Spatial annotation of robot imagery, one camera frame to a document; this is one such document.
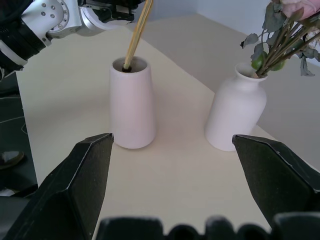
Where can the dark shoe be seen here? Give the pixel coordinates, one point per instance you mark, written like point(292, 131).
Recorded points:
point(11, 160)

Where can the pink flower bouquet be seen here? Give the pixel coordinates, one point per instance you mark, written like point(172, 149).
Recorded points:
point(300, 10)

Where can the white bottle-shaped vase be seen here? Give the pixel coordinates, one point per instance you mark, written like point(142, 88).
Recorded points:
point(235, 107)

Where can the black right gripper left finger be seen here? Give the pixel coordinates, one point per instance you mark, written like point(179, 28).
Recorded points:
point(65, 190)

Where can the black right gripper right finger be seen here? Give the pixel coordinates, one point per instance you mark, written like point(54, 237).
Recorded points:
point(275, 175)

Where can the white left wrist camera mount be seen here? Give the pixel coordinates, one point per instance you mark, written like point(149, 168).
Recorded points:
point(102, 26)

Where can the white tapered cylinder vase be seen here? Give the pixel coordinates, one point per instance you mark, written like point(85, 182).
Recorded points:
point(132, 107)

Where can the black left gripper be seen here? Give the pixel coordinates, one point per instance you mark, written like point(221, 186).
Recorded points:
point(110, 7)

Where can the wooden reed sticks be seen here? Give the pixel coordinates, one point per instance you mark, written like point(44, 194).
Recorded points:
point(138, 32)

